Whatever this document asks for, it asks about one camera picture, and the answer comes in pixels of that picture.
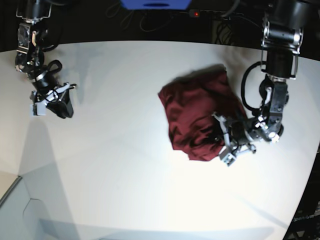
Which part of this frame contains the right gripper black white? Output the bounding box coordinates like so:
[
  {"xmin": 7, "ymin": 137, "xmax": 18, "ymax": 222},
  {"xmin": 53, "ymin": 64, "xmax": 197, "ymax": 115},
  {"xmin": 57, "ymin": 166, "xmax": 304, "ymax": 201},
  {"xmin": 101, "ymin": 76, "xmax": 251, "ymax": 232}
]
[{"xmin": 29, "ymin": 73, "xmax": 77, "ymax": 119}]

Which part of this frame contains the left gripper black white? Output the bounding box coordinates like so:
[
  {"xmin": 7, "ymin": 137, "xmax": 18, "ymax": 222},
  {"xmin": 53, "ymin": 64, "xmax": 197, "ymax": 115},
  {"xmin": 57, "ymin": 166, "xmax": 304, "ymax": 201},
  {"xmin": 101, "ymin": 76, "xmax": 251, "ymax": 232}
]
[{"xmin": 212, "ymin": 112, "xmax": 257, "ymax": 163}]

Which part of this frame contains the dark red long-sleeve t-shirt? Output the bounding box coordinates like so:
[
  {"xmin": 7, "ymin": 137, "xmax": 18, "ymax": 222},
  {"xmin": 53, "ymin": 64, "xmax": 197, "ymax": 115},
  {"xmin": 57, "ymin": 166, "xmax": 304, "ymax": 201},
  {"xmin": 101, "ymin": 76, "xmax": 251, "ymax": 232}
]
[{"xmin": 158, "ymin": 64, "xmax": 246, "ymax": 162}]

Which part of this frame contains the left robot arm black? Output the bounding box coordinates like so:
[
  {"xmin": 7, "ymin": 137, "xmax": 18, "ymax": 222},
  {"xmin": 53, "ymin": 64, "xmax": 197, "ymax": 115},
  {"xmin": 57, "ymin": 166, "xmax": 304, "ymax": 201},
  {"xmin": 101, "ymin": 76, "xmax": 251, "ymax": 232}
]
[{"xmin": 213, "ymin": 0, "xmax": 320, "ymax": 166}]

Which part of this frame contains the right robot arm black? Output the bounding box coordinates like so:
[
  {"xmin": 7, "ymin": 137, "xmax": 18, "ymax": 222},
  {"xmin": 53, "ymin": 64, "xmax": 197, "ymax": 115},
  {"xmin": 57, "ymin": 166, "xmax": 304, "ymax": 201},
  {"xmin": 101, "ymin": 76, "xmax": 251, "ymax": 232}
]
[{"xmin": 15, "ymin": 0, "xmax": 77, "ymax": 119}]

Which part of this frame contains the black OpenArm labelled case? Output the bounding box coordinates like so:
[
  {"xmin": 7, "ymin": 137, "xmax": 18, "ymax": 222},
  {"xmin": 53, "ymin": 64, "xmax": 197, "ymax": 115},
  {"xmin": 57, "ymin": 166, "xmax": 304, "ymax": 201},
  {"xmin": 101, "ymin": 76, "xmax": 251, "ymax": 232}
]
[{"xmin": 283, "ymin": 152, "xmax": 320, "ymax": 240}]

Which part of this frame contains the blue box at table back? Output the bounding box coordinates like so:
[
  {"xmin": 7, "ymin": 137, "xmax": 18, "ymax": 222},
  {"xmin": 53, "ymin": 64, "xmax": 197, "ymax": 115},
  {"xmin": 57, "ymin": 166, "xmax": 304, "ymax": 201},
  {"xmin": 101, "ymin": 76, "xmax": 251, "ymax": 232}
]
[{"xmin": 120, "ymin": 0, "xmax": 191, "ymax": 10}]

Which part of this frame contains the black power strip red light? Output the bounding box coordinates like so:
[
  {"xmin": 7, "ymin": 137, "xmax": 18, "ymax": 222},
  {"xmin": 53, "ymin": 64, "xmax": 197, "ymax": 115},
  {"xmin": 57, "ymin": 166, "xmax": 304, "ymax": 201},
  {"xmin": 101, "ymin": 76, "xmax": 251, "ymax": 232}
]
[{"xmin": 187, "ymin": 9, "xmax": 245, "ymax": 20}]

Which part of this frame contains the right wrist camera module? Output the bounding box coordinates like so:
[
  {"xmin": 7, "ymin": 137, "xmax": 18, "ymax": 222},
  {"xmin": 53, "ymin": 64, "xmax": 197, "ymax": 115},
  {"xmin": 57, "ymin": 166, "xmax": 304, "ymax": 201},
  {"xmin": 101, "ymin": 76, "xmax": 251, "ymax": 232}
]
[{"xmin": 30, "ymin": 102, "xmax": 47, "ymax": 117}]

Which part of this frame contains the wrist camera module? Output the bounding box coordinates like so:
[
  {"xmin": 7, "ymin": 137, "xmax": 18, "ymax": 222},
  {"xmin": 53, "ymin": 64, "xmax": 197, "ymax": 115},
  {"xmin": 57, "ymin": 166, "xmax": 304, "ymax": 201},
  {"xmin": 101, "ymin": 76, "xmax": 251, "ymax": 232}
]
[
  {"xmin": 30, "ymin": 102, "xmax": 47, "ymax": 117},
  {"xmin": 218, "ymin": 147, "xmax": 237, "ymax": 167}
]

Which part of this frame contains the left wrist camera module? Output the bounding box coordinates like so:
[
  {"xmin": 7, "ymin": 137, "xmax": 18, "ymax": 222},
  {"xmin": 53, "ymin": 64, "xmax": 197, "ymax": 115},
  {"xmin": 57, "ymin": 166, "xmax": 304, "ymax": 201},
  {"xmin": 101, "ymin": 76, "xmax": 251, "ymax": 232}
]
[{"xmin": 218, "ymin": 147, "xmax": 237, "ymax": 167}]

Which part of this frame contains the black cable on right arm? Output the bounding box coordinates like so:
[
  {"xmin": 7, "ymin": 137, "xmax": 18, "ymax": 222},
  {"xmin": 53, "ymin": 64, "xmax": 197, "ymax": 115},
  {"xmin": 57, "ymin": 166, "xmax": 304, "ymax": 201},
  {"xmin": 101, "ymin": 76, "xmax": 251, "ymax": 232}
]
[{"xmin": 44, "ymin": 59, "xmax": 63, "ymax": 76}]

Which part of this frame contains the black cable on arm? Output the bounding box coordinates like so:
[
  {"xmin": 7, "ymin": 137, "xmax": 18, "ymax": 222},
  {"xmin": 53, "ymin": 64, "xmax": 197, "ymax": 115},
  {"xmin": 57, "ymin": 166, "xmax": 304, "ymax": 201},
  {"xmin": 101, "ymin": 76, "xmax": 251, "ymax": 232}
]
[
  {"xmin": 44, "ymin": 59, "xmax": 63, "ymax": 76},
  {"xmin": 240, "ymin": 61, "xmax": 263, "ymax": 112}
]

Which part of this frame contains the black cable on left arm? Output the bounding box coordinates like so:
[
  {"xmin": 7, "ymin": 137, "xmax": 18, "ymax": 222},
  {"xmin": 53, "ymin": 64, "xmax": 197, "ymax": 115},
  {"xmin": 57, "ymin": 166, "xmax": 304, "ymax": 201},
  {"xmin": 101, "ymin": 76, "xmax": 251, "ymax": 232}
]
[{"xmin": 240, "ymin": 61, "xmax": 263, "ymax": 112}]

